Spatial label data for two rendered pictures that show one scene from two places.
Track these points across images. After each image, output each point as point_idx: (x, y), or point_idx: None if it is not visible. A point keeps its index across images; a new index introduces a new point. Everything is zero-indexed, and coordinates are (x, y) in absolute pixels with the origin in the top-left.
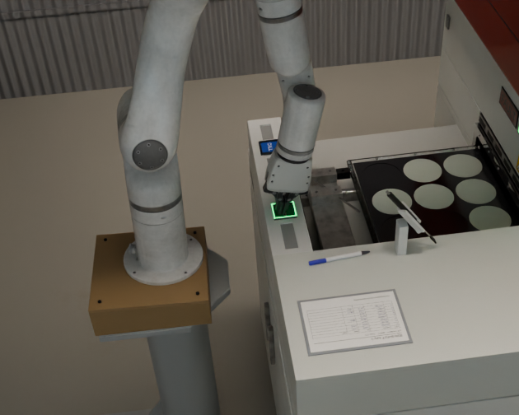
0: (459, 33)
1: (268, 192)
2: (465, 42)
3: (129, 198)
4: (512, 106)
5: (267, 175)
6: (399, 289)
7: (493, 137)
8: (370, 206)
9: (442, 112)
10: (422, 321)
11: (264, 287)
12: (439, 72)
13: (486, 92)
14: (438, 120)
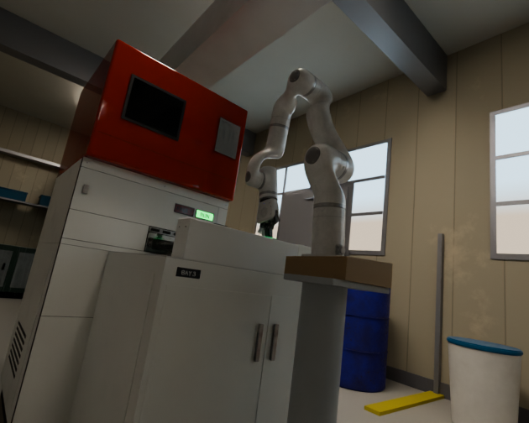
0: (107, 192)
1: (275, 223)
2: (119, 195)
3: (345, 204)
4: (189, 207)
5: (270, 216)
6: None
7: (170, 231)
8: None
9: (75, 255)
10: None
11: (235, 336)
12: (65, 229)
13: (156, 212)
14: (65, 266)
